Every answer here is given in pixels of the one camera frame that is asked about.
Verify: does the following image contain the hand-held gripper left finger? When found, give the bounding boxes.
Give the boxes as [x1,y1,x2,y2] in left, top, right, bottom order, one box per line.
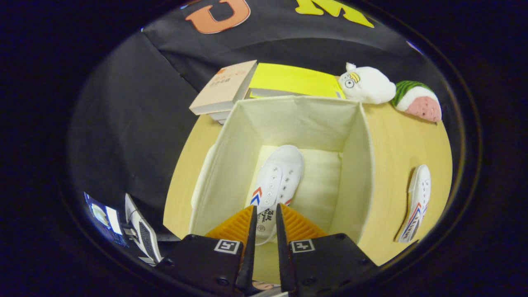
[157,205,257,294]

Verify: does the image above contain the white device with black grille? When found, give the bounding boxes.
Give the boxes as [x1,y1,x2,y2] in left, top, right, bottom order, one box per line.
[124,193,163,265]

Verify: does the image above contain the watermelon slice plush toy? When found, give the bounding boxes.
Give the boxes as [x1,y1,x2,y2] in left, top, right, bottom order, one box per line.
[391,80,442,123]

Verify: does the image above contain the lit computer screen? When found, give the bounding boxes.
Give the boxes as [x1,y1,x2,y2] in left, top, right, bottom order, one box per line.
[84,191,129,248]

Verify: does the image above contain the beige book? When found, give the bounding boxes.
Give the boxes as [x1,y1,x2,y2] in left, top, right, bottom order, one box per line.
[189,60,258,116]

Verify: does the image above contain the white canvas shoe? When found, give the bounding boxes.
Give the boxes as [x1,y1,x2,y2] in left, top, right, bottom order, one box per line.
[244,144,305,246]
[395,164,432,243]

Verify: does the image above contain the cream fabric storage box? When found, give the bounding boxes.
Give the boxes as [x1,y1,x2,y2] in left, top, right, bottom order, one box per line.
[189,95,375,285]

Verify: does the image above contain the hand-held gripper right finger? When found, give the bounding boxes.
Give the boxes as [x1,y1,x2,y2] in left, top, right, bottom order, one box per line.
[275,203,379,294]

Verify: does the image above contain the yellow book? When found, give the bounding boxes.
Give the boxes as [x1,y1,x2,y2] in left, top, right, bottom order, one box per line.
[247,63,346,99]

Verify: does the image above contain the white plush toy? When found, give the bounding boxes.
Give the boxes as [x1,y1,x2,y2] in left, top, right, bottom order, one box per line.
[338,62,396,104]

